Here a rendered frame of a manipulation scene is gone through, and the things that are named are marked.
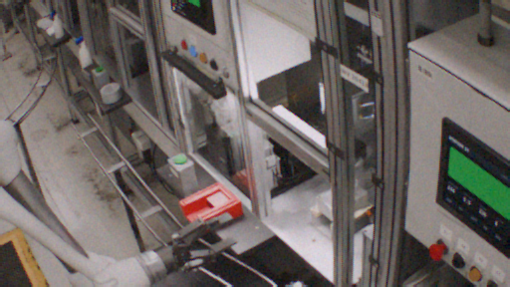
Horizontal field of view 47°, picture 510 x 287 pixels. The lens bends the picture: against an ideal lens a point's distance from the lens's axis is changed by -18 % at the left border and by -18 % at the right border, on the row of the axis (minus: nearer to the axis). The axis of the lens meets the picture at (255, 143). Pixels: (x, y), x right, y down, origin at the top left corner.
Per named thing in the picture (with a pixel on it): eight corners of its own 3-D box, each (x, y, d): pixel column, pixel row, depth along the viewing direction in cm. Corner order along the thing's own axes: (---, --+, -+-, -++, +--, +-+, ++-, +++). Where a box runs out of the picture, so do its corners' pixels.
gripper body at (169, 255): (170, 281, 173) (198, 267, 176) (162, 260, 168) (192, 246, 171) (156, 265, 178) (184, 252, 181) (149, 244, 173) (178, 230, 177)
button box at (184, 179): (173, 186, 232) (166, 158, 225) (192, 177, 235) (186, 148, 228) (184, 198, 227) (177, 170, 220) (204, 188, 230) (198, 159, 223)
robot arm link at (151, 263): (145, 269, 165) (164, 261, 167) (130, 250, 171) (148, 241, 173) (154, 291, 170) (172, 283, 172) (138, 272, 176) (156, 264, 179)
